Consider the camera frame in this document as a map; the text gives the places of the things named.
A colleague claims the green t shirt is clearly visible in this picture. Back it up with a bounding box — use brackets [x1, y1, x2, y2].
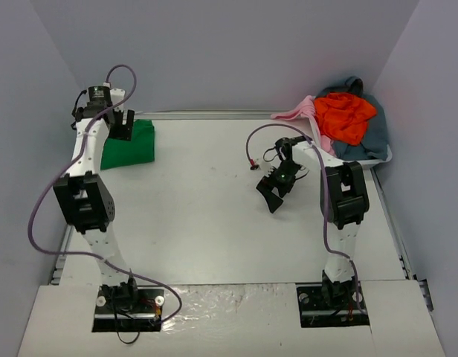
[100, 120, 155, 170]

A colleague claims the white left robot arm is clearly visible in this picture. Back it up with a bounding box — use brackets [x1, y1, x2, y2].
[53, 83, 141, 312]

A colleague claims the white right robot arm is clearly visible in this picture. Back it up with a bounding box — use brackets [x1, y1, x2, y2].
[256, 136, 370, 307]

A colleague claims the pink t shirt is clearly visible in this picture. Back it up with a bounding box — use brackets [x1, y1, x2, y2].
[271, 95, 336, 157]

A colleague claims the orange t shirt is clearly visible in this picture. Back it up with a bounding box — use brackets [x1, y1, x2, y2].
[314, 92, 377, 146]

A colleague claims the white plastic laundry bin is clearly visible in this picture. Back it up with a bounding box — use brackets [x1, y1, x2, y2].
[309, 117, 393, 169]

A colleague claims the grey blue t shirt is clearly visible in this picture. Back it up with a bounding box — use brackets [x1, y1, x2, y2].
[316, 76, 389, 161]

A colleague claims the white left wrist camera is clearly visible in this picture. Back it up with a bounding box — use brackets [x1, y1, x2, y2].
[103, 82, 126, 112]

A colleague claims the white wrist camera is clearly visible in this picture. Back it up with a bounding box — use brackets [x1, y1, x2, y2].
[250, 159, 276, 177]
[103, 82, 126, 112]

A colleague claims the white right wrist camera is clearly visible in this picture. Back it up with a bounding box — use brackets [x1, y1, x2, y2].
[250, 159, 276, 177]

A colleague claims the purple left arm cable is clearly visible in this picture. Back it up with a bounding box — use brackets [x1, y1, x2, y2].
[27, 64, 183, 323]

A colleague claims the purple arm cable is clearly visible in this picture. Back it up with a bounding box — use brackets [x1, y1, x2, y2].
[245, 123, 364, 313]
[27, 64, 183, 323]

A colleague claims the aluminium table edge rail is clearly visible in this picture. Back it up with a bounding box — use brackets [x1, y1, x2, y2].
[135, 110, 277, 120]

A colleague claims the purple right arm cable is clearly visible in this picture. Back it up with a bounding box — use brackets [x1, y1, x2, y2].
[245, 123, 364, 313]

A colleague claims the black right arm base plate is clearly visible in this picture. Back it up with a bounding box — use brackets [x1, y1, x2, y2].
[296, 283, 370, 328]

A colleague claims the right side table rail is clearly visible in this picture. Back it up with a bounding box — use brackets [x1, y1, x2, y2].
[370, 169, 434, 314]

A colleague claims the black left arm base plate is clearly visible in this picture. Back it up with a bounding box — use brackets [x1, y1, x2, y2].
[92, 285, 165, 333]

